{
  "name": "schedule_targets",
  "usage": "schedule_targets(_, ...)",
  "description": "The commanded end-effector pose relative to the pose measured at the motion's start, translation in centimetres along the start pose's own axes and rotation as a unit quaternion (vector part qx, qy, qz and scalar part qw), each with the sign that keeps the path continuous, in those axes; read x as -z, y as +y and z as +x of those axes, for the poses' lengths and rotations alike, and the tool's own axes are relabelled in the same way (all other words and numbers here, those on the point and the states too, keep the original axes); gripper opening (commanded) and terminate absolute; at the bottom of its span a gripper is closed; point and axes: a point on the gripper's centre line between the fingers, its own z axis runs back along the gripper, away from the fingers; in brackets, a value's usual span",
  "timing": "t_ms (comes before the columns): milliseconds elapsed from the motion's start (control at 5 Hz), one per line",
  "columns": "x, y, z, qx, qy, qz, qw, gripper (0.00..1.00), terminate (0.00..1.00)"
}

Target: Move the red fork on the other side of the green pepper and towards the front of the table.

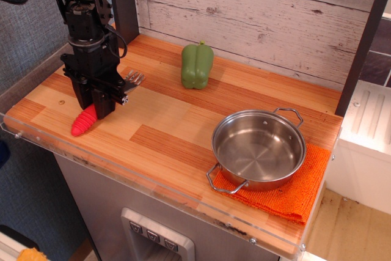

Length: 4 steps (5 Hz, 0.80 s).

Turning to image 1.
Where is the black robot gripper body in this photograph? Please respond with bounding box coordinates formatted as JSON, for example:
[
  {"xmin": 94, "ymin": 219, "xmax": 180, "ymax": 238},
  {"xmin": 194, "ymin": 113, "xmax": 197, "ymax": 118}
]
[{"xmin": 61, "ymin": 28, "xmax": 128, "ymax": 105}]

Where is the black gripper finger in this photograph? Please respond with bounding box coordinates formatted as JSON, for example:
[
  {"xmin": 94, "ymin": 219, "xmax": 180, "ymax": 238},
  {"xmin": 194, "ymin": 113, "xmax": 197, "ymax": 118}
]
[
  {"xmin": 71, "ymin": 77, "xmax": 93, "ymax": 109},
  {"xmin": 92, "ymin": 89, "xmax": 115, "ymax": 119}
]

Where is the red handled metal fork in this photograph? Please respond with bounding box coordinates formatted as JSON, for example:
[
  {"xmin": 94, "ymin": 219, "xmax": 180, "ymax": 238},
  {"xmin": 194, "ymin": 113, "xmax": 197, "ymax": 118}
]
[{"xmin": 71, "ymin": 70, "xmax": 145, "ymax": 136}]

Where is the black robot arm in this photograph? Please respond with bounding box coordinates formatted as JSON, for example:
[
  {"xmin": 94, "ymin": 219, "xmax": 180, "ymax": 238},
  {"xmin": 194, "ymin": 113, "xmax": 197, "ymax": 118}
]
[{"xmin": 56, "ymin": 0, "xmax": 128, "ymax": 119}]

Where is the green toy bell pepper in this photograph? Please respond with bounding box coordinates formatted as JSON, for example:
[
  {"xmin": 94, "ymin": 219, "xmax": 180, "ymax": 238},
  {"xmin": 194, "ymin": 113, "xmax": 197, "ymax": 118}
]
[{"xmin": 181, "ymin": 41, "xmax": 214, "ymax": 90}]

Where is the clear acrylic edge guard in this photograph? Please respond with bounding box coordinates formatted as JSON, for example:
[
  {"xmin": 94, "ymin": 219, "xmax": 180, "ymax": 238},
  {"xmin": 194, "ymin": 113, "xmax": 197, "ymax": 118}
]
[{"xmin": 1, "ymin": 115, "xmax": 305, "ymax": 260}]

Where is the grey toy fridge cabinet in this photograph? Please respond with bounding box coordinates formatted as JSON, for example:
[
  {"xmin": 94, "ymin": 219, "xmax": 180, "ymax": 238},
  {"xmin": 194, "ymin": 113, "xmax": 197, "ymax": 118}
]
[{"xmin": 55, "ymin": 155, "xmax": 278, "ymax": 260}]

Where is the stainless steel pot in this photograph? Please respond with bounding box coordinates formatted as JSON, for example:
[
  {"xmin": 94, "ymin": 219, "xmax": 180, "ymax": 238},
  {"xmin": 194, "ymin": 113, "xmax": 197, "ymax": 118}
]
[{"xmin": 206, "ymin": 108, "xmax": 307, "ymax": 194}]

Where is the yellow object at corner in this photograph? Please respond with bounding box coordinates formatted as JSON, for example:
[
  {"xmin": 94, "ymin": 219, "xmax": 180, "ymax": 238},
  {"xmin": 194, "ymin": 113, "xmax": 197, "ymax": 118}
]
[{"xmin": 16, "ymin": 248, "xmax": 48, "ymax": 261}]

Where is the orange woven cloth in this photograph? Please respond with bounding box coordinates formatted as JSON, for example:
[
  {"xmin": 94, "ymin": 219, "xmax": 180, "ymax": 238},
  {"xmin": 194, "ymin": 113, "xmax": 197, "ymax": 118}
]
[{"xmin": 222, "ymin": 143, "xmax": 331, "ymax": 225}]

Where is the white toy sink unit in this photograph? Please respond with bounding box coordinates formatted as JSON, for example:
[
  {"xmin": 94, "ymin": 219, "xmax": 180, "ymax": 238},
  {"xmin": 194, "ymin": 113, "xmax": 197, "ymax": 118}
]
[{"xmin": 326, "ymin": 81, "xmax": 390, "ymax": 213}]

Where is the dark right shelf post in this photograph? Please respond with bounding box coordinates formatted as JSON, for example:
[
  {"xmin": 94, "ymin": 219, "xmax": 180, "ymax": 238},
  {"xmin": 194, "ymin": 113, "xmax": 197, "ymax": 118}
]
[{"xmin": 334, "ymin": 0, "xmax": 388, "ymax": 117}]

